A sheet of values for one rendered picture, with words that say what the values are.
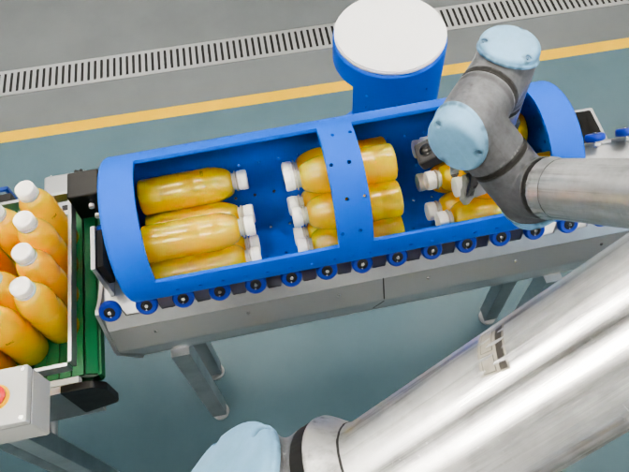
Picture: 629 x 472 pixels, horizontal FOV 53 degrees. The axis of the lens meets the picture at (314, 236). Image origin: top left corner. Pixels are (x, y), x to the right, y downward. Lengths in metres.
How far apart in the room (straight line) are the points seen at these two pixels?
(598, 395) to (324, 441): 0.21
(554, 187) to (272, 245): 0.67
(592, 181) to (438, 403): 0.44
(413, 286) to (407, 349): 0.88
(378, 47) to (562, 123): 0.54
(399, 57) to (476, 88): 0.67
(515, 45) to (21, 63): 2.75
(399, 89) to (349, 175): 0.50
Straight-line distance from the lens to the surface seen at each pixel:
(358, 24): 1.65
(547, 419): 0.46
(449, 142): 0.90
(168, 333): 1.41
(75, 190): 1.49
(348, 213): 1.12
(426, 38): 1.63
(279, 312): 1.38
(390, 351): 2.27
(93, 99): 3.10
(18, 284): 1.28
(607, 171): 0.83
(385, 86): 1.57
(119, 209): 1.14
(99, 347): 1.42
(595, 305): 0.46
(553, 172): 0.90
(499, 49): 0.97
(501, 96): 0.93
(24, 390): 1.20
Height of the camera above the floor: 2.13
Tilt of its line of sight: 60 degrees down
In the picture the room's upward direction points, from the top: 4 degrees counter-clockwise
